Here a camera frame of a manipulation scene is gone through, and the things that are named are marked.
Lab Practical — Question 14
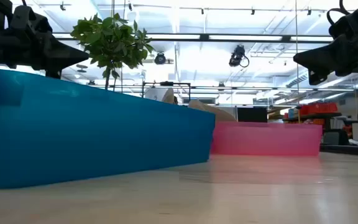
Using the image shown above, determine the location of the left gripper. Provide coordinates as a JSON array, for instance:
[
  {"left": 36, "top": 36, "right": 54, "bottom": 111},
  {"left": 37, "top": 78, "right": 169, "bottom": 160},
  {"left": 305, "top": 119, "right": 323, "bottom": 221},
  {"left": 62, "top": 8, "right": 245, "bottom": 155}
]
[{"left": 0, "top": 5, "right": 90, "bottom": 79}]

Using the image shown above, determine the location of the tan baseball cap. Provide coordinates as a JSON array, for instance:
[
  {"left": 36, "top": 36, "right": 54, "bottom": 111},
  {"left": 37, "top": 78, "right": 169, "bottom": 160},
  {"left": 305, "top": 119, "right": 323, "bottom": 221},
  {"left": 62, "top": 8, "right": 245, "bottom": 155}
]
[
  {"left": 162, "top": 88, "right": 175, "bottom": 105},
  {"left": 187, "top": 99, "right": 237, "bottom": 123}
]

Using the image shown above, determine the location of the red storage crate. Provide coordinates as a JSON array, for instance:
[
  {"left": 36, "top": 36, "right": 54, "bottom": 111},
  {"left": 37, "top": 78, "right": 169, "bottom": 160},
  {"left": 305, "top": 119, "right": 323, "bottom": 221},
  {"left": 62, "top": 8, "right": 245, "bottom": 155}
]
[{"left": 300, "top": 102, "right": 338, "bottom": 116}]

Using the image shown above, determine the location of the potted green plant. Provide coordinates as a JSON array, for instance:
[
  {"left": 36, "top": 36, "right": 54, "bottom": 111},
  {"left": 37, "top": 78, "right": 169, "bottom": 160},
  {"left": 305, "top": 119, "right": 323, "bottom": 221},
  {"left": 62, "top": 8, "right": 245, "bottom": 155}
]
[{"left": 70, "top": 12, "right": 155, "bottom": 91}]

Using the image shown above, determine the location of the dark storage shelf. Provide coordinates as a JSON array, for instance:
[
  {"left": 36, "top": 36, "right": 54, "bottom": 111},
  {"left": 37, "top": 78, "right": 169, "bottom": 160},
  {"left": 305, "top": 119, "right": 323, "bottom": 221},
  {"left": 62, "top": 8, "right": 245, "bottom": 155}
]
[{"left": 283, "top": 112, "right": 343, "bottom": 123}]

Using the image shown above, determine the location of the blue plastic bin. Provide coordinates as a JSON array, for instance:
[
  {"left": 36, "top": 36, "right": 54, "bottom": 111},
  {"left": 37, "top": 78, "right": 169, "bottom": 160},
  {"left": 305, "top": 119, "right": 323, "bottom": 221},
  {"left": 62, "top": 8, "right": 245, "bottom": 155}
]
[{"left": 0, "top": 68, "right": 216, "bottom": 190}]

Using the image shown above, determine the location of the black screen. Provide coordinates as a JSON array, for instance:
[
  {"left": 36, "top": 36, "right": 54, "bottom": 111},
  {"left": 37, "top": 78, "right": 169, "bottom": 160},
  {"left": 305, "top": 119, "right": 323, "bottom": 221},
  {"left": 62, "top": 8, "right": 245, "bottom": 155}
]
[{"left": 237, "top": 107, "right": 268, "bottom": 123}]

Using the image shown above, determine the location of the black ceiling spotlight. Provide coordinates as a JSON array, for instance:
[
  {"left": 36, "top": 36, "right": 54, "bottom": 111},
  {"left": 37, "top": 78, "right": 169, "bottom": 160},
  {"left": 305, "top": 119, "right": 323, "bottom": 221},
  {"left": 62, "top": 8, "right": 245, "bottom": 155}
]
[{"left": 154, "top": 52, "right": 167, "bottom": 65}]

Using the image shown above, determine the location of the pink plastic bin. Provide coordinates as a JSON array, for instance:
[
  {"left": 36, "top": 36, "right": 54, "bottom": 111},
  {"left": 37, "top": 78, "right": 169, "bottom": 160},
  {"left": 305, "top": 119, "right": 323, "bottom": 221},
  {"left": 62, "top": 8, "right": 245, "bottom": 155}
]
[{"left": 210, "top": 121, "right": 323, "bottom": 157}]

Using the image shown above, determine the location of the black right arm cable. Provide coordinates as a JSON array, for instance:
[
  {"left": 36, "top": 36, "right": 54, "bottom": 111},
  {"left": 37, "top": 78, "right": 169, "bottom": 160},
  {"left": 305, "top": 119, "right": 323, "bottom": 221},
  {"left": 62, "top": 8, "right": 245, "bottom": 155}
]
[{"left": 326, "top": 0, "right": 352, "bottom": 30}]

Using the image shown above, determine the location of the black overhead camera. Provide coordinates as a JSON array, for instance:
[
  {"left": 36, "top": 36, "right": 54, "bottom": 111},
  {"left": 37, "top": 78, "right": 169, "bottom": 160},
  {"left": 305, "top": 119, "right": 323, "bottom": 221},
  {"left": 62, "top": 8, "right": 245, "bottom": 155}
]
[{"left": 228, "top": 45, "right": 250, "bottom": 68}]

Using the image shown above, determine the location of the black table frame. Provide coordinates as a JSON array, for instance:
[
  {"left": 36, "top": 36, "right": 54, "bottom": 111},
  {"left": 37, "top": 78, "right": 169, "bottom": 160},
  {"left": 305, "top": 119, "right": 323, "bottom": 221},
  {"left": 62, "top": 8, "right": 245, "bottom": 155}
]
[{"left": 320, "top": 144, "right": 358, "bottom": 157}]

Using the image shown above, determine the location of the black overhead frame beam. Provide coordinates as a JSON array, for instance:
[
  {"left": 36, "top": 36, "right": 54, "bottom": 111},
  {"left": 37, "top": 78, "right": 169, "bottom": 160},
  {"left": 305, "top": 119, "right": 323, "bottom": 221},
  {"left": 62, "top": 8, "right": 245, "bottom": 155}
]
[{"left": 53, "top": 32, "right": 334, "bottom": 43}]

